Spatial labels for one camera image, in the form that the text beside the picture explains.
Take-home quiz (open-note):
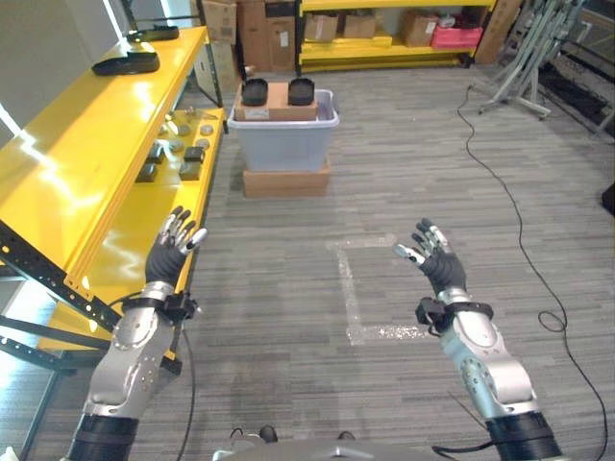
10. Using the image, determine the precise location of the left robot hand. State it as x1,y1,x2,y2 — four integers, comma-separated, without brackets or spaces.
144,206,209,284

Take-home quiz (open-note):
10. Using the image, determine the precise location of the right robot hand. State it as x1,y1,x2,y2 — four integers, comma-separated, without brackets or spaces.
393,218,469,296

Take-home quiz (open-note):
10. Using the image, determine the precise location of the yellow metal shelf unit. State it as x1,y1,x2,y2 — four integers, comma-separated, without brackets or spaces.
0,26,227,380

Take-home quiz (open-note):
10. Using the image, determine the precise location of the flat cardboard base box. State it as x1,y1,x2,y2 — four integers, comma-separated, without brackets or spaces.
242,161,332,198

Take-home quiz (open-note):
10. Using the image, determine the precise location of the grey plastic storage box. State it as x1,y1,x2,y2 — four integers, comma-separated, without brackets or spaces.
227,88,340,173

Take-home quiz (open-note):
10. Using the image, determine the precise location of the pink box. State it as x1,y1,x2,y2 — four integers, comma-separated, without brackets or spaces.
430,24,484,51

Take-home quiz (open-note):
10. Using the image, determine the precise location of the cardboard box with label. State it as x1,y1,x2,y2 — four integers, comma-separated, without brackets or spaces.
201,0,238,45

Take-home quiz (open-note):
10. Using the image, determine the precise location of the tall brown cardboard box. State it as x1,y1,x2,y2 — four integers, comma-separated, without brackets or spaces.
235,0,297,73

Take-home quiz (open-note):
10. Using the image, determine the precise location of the grey metal stand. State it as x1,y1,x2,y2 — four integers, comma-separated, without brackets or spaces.
473,0,615,138

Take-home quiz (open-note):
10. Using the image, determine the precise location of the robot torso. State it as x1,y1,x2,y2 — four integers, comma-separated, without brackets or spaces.
210,425,433,461

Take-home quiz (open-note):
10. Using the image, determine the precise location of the yellow storage rack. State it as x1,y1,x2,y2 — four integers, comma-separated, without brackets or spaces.
294,0,499,74

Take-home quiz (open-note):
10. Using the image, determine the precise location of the leaning cardboard sheet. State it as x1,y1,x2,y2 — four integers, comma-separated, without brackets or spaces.
474,0,524,65

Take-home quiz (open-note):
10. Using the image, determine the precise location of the black floor cable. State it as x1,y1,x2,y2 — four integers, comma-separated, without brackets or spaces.
456,81,610,461

